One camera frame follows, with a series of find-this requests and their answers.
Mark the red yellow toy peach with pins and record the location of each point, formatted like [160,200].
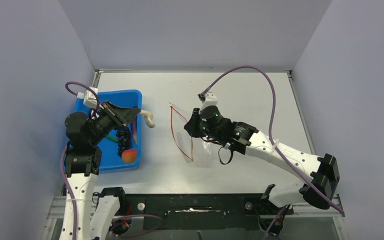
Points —
[129,156]

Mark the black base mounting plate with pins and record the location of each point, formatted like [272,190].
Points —
[200,211]

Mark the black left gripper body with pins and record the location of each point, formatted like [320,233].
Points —
[105,123]

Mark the purple toy eggplant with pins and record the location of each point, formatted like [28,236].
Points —
[134,129]

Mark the black toy grape bunch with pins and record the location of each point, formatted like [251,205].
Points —
[124,140]

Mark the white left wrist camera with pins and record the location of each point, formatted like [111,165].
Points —
[88,98]

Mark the blue plastic bin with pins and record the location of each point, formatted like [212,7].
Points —
[112,162]

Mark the clear zip top bag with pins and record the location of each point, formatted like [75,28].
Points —
[194,151]

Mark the white toy garlic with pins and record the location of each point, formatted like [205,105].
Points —
[148,118]

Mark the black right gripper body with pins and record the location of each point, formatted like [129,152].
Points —
[212,133]

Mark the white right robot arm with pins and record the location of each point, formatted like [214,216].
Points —
[318,176]

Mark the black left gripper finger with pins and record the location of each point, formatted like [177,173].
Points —
[109,109]
[125,115]

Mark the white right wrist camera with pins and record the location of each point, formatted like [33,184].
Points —
[207,99]

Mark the green toy chili pepper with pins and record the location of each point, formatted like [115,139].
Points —
[111,138]

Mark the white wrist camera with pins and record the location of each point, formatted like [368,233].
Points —
[88,98]
[207,99]

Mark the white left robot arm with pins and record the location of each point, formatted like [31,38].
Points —
[79,222]

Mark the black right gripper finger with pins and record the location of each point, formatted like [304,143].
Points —
[196,114]
[192,127]

